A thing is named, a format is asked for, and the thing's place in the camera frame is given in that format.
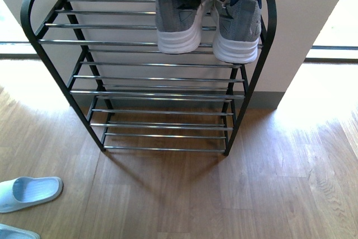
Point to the black metal shoe rack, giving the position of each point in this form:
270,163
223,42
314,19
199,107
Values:
104,57

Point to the light blue slipper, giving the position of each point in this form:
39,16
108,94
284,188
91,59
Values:
24,192
8,232

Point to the grey sneaker one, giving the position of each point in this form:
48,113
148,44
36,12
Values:
179,25
238,29

